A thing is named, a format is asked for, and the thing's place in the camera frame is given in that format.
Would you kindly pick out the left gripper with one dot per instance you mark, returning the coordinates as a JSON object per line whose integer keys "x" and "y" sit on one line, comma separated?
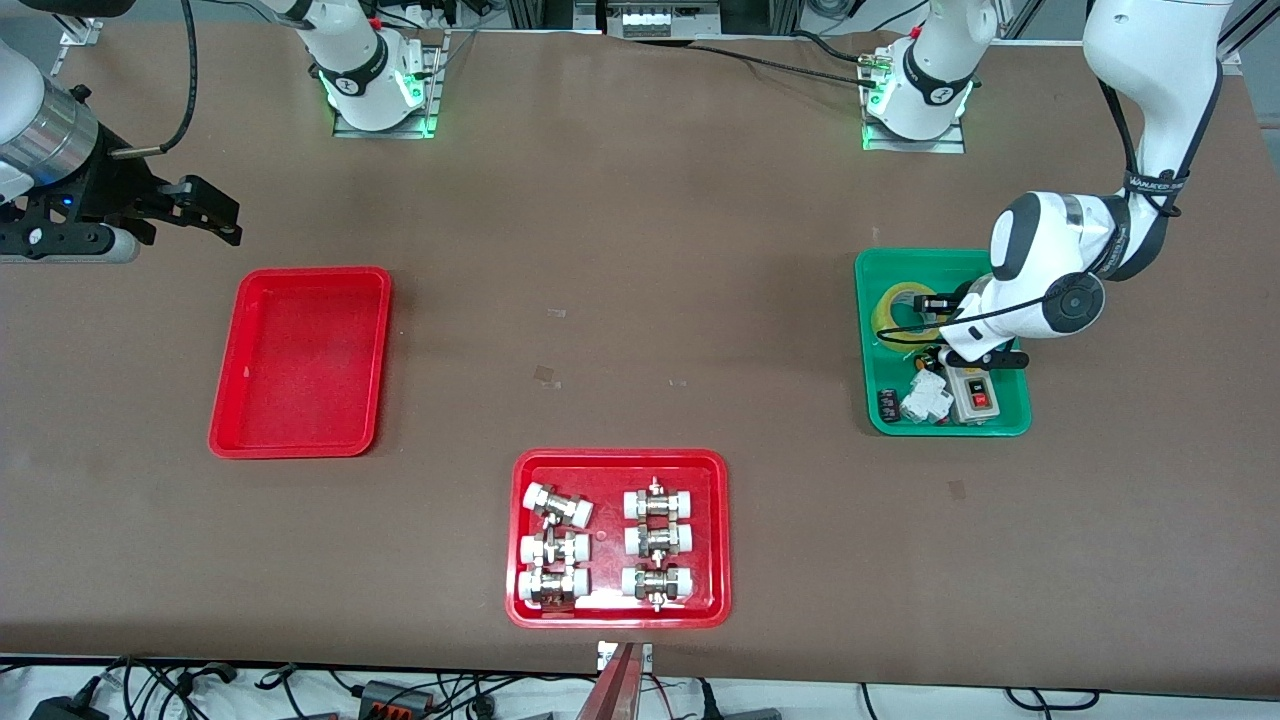
{"x": 962, "y": 297}

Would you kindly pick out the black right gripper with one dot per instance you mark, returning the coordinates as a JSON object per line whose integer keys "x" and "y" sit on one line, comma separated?
{"x": 108, "y": 192}

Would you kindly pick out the yellow tape roll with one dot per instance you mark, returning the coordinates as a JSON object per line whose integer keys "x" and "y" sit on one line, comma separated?
{"x": 890, "y": 310}

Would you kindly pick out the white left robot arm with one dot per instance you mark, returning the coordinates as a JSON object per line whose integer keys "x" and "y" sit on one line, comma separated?
{"x": 1150, "y": 60}

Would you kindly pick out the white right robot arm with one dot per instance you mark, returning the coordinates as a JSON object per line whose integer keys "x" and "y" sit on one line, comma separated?
{"x": 355, "y": 70}

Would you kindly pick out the green plastic tray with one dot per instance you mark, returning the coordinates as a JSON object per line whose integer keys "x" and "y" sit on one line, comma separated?
{"x": 890, "y": 265}

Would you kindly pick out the empty red plastic tray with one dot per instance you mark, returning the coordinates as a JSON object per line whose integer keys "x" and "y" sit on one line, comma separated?
{"x": 300, "y": 360}

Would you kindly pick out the red tray with fittings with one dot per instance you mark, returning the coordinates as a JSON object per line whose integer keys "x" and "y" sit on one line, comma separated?
{"x": 610, "y": 470}

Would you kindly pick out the small black brown component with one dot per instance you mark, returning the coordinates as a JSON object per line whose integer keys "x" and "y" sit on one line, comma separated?
{"x": 933, "y": 360}

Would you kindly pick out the white circuit breaker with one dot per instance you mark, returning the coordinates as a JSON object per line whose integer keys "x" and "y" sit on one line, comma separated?
{"x": 925, "y": 400}

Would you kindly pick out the small black red component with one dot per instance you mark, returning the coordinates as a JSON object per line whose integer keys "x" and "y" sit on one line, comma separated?
{"x": 888, "y": 405}

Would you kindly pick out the metal fitting with white caps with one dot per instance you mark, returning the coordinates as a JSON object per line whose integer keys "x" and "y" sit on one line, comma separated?
{"x": 553, "y": 585}
{"x": 657, "y": 583}
{"x": 553, "y": 548}
{"x": 658, "y": 540}
{"x": 557, "y": 505}
{"x": 658, "y": 502}

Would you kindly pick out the grey power strip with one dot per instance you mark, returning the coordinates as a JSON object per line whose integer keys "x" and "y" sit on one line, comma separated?
{"x": 660, "y": 18}

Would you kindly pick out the reddish aluminium profile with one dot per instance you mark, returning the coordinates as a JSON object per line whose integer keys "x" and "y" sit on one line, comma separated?
{"x": 610, "y": 695}

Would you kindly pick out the black power adapter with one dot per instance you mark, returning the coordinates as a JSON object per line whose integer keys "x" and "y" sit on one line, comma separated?
{"x": 65, "y": 708}

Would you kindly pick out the black orange connector box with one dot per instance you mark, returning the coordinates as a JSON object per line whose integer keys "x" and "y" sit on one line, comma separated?
{"x": 395, "y": 697}

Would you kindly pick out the grey switch box red button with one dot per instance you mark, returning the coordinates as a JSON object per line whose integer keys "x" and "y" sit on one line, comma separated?
{"x": 975, "y": 398}

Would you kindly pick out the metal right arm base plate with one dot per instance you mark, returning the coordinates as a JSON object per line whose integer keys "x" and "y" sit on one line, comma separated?
{"x": 432, "y": 90}

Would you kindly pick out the small silver bracket plate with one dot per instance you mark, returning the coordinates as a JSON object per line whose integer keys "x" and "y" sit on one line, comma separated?
{"x": 645, "y": 655}

